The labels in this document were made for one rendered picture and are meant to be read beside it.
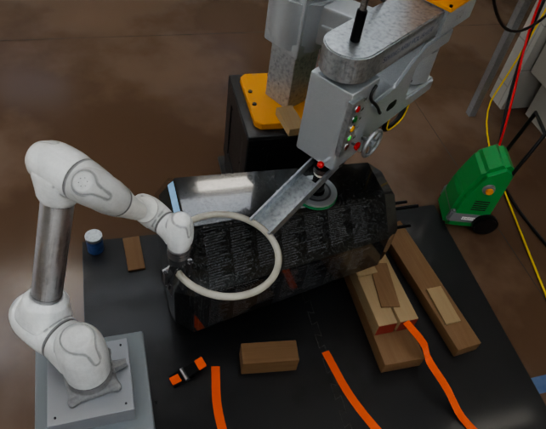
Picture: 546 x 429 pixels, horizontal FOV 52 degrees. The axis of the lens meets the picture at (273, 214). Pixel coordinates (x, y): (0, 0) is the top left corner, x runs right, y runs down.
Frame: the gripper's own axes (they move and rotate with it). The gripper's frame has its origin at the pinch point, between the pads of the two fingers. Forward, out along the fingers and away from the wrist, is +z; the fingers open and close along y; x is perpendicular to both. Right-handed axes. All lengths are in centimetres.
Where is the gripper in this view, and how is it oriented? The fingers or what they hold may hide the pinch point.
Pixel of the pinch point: (176, 285)
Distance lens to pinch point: 240.8
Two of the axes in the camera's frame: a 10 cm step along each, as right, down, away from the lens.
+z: -1.7, 6.9, 7.0
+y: 8.2, -3.0, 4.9
